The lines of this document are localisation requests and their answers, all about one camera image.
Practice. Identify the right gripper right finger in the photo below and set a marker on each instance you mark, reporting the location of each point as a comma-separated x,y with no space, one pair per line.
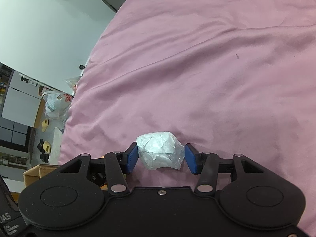
206,166

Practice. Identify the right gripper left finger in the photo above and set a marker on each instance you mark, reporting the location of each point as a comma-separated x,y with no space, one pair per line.
117,166

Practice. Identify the white item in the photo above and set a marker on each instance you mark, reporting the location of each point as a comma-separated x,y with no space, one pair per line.
160,150

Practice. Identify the open cardboard box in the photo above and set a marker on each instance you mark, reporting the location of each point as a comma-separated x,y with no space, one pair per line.
37,172

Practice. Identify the cream towel on floor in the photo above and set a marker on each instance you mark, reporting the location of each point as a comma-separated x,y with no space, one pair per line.
55,147

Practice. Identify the yellow slipper near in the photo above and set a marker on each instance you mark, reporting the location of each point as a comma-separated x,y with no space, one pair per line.
46,146

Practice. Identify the yellow slipper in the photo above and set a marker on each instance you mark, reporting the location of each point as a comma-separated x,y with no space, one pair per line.
46,146
45,125

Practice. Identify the black slipper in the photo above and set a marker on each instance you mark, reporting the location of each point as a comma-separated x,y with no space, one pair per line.
44,156

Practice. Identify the yellow slipper far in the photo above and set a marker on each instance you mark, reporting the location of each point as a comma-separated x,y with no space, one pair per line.
45,125

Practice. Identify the white plastic shopping bag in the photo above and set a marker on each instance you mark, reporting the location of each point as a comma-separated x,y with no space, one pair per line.
57,105

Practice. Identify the small clear trash bag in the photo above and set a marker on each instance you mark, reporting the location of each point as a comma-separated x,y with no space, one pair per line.
73,83

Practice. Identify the pink bed sheet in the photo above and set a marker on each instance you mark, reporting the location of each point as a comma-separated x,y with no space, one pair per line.
228,76

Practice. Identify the white cabinet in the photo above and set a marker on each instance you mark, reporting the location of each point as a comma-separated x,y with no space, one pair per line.
21,100

